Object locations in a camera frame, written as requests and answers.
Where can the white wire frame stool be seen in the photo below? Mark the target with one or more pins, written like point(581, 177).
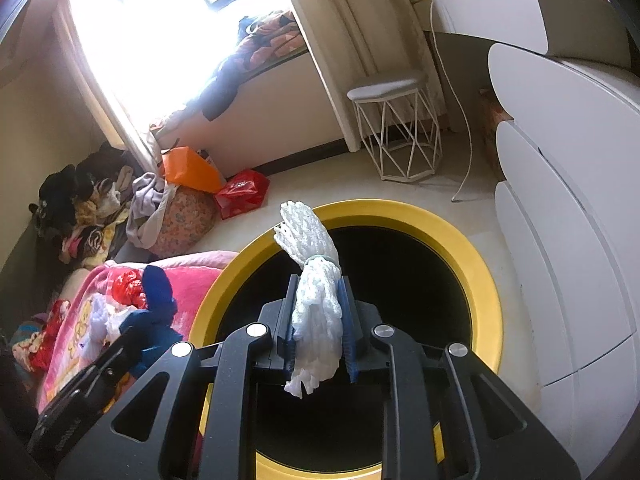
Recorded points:
point(397, 125)

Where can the red cloth on bed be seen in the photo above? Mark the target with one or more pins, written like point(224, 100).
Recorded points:
point(41, 349)

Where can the right cream curtain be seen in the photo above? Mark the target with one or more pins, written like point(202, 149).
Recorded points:
point(352, 39)

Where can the pink teddy bear blanket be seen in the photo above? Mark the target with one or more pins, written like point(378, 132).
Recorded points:
point(190, 277)

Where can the colourful quilt on bed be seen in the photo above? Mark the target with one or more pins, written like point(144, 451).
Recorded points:
point(27, 339)

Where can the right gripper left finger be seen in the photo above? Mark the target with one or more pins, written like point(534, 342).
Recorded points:
point(191, 415)

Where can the yellow rimmed black trash bin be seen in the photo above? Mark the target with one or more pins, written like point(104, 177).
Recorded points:
point(462, 259)

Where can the dark jacket on sill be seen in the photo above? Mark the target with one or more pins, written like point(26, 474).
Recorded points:
point(222, 89)

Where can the red plastic bag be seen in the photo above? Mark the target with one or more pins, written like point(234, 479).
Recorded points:
point(127, 289)

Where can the left cream curtain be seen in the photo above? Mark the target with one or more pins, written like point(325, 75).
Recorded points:
point(98, 93)

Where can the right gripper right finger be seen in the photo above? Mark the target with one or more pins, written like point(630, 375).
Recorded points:
point(435, 400)

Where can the red shopping bag on floor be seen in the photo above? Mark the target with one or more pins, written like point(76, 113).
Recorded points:
point(243, 193)

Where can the white scalloped dresser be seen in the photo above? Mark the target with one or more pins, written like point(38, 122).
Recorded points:
point(568, 207)

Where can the blue glove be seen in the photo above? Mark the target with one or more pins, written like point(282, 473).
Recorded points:
point(153, 324)

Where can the orange patterned blanket on sill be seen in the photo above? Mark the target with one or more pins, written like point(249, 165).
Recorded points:
point(271, 39)

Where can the floral fabric laundry basket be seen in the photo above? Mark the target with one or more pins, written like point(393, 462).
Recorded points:
point(188, 217)

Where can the pile of clothes in corner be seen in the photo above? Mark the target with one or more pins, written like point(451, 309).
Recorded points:
point(80, 200)

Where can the cream curtain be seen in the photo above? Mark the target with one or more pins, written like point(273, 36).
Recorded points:
point(98, 93)
point(352, 39)

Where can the lavender clothes on basket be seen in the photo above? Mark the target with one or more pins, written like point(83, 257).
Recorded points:
point(152, 196)

